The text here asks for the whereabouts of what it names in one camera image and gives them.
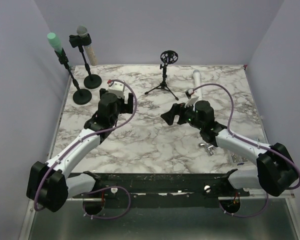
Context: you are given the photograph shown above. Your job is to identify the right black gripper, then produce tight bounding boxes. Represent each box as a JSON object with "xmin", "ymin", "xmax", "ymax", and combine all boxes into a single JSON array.
[{"xmin": 161, "ymin": 99, "xmax": 204, "ymax": 130}]

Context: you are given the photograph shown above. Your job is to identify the white microphone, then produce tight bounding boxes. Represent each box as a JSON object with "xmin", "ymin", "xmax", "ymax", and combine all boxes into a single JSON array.
[{"xmin": 192, "ymin": 69, "xmax": 203, "ymax": 101}]

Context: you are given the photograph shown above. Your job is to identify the black tripod shock mount stand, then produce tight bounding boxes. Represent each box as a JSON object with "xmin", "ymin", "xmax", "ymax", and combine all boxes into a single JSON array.
[{"xmin": 144, "ymin": 50, "xmax": 179, "ymax": 101}]

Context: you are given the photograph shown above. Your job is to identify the mint green microphone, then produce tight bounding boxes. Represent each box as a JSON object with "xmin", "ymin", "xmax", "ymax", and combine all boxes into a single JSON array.
[{"xmin": 47, "ymin": 32, "xmax": 65, "ymax": 56}]

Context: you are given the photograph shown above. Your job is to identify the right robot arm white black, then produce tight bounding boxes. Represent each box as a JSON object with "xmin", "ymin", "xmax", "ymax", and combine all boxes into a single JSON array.
[{"xmin": 161, "ymin": 100, "xmax": 299, "ymax": 197}]

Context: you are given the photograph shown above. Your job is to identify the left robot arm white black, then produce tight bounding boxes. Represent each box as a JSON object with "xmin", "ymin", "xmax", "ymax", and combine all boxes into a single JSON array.
[{"xmin": 26, "ymin": 88, "xmax": 138, "ymax": 212}]

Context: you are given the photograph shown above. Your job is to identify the black round base clip stand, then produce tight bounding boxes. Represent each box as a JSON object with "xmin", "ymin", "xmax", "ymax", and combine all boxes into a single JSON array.
[{"xmin": 69, "ymin": 35, "xmax": 102, "ymax": 89}]

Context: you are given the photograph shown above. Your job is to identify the glitter silver mesh microphone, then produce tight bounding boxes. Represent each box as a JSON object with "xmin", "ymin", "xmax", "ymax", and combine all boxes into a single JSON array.
[{"xmin": 76, "ymin": 25, "xmax": 98, "ymax": 66}]

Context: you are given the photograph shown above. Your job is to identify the chrome faucet fitting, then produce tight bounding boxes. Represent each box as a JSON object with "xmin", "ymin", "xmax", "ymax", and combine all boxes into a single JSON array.
[{"xmin": 198, "ymin": 142, "xmax": 216, "ymax": 156}]

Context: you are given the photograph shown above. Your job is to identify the clear screw organizer box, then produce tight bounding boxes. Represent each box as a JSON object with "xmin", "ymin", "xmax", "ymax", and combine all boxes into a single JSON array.
[{"xmin": 230, "ymin": 153, "xmax": 248, "ymax": 166}]

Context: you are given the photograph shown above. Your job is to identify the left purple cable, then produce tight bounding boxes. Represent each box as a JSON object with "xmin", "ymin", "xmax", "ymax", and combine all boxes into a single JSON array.
[{"xmin": 33, "ymin": 79, "xmax": 139, "ymax": 221}]

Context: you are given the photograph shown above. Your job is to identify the purple cable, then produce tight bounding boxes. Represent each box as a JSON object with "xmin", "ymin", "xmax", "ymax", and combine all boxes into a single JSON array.
[
  {"xmin": 33, "ymin": 79, "xmax": 139, "ymax": 221},
  {"xmin": 189, "ymin": 83, "xmax": 300, "ymax": 218}
]

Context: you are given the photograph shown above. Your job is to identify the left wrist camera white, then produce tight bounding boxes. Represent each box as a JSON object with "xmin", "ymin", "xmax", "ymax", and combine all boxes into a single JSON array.
[{"xmin": 107, "ymin": 80, "xmax": 126, "ymax": 99}]

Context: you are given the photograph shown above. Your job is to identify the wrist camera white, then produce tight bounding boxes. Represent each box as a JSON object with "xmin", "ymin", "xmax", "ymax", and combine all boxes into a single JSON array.
[
  {"xmin": 184, "ymin": 88, "xmax": 199, "ymax": 108},
  {"xmin": 107, "ymin": 80, "xmax": 126, "ymax": 99}
]

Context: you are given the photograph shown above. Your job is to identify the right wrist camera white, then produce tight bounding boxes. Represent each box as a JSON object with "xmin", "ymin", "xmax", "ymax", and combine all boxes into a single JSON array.
[{"xmin": 184, "ymin": 88, "xmax": 199, "ymax": 108}]

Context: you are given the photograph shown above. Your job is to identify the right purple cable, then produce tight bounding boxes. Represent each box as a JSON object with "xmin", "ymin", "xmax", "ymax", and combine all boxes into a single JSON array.
[{"xmin": 189, "ymin": 83, "xmax": 300, "ymax": 218}]

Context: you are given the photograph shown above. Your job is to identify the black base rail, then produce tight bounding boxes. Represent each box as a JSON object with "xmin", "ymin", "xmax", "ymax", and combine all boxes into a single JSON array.
[{"xmin": 41, "ymin": 171, "xmax": 251, "ymax": 210}]

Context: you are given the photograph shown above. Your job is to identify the aluminium extrusion frame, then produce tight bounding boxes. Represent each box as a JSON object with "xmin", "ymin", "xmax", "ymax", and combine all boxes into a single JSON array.
[{"xmin": 18, "ymin": 73, "xmax": 72, "ymax": 240}]

